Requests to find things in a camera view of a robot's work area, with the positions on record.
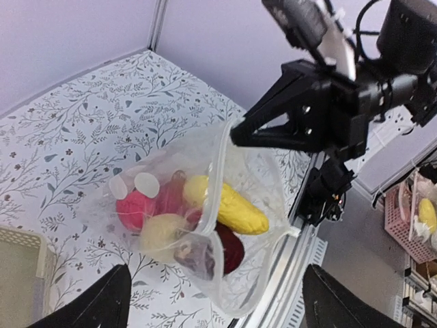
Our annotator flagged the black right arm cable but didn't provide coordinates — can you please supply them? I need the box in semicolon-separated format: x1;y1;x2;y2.
353;0;383;66

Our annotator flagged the clear dotted zip top bag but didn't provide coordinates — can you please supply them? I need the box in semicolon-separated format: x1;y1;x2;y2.
80;119;301;317

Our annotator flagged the dark purple fruit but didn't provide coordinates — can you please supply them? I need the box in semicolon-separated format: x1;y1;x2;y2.
173;222;244;280

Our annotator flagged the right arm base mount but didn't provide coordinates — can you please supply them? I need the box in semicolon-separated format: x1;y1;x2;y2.
296;159;354;227

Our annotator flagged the pink plastic basket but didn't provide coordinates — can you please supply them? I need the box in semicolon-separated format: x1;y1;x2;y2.
384;182;436;264

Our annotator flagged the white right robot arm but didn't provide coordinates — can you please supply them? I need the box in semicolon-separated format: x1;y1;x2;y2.
231;1;436;204

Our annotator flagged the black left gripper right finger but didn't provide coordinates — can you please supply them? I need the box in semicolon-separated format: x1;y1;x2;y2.
302;264;401;328

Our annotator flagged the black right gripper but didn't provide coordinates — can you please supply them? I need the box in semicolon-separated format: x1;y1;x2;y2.
230;59;369;159

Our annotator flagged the red pomegranate back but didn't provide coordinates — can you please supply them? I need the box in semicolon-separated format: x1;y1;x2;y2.
115;190;156;232

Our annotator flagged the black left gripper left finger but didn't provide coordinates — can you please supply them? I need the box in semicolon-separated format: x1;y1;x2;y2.
30;264;132;328

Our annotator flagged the yellow lemon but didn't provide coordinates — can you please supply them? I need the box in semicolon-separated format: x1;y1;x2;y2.
139;213;186;264

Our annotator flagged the yellow corn cob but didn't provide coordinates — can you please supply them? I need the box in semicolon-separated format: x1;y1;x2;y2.
183;175;269;235

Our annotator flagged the beige perforated plastic basket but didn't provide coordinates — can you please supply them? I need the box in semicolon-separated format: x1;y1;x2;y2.
1;225;54;327

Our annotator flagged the right aluminium corner post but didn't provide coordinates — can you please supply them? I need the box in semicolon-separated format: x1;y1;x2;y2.
147;0;169;52

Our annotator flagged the red apple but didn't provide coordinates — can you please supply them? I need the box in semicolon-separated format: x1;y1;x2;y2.
155;170;201;224

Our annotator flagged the aluminium front rail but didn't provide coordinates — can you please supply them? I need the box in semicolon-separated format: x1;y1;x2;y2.
231;152;328;328

